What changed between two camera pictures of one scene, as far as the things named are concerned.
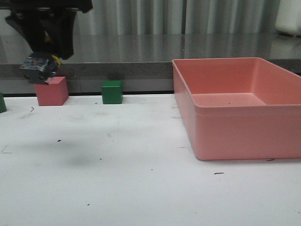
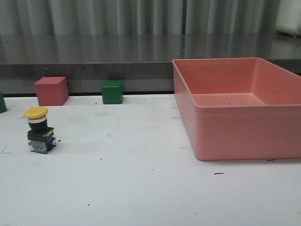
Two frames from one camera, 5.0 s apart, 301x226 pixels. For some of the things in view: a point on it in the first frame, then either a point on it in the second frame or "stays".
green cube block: [112, 92] stays
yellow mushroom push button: [39, 70] to [40, 137]
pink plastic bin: [239, 108] stays
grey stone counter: [143, 61] stays
